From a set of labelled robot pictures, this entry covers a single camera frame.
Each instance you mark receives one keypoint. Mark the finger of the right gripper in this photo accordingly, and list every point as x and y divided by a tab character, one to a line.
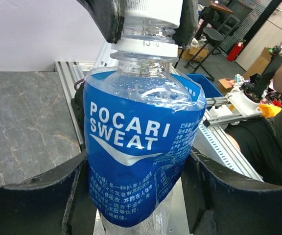
108	16
187	29

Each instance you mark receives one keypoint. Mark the red fire extinguisher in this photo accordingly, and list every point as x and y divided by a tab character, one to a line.
236	50

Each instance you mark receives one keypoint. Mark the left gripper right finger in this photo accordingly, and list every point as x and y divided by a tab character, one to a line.
220	201

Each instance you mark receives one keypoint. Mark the person in black shirt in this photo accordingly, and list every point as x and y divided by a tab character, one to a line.
260	142

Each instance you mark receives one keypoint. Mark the cardboard box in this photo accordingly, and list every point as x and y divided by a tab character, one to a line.
260	63

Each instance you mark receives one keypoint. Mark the yellow object outside cell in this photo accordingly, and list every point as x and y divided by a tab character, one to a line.
269	110

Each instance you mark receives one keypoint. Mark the white blue-print bottle cap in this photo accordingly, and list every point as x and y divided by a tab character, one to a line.
164	10

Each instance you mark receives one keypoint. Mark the blue label small bottle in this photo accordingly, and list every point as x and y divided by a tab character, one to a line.
140	122

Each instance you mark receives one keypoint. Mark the slotted cable duct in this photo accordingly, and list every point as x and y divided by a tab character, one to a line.
214	143

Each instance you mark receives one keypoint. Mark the blue bin outside cell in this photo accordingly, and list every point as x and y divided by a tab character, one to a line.
209	88

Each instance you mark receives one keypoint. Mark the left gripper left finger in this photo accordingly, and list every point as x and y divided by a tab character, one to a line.
56	202

